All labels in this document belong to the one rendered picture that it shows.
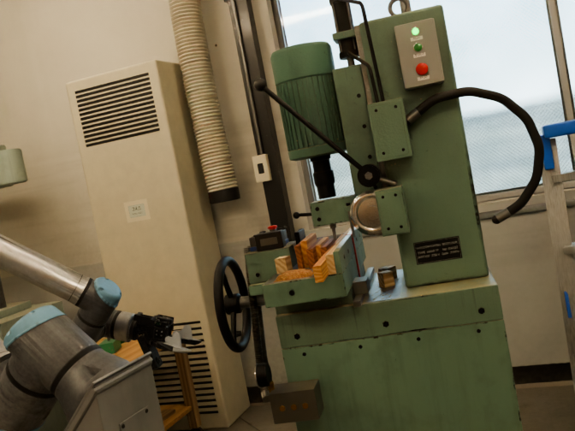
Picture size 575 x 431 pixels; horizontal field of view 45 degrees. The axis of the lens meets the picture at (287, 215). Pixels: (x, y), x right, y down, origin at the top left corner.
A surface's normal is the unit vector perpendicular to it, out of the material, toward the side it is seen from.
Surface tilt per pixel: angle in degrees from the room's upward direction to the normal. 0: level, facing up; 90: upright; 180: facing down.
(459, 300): 90
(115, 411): 90
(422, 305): 90
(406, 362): 90
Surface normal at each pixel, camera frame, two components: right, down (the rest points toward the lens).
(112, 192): -0.33, 0.12
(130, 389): 0.90, -0.14
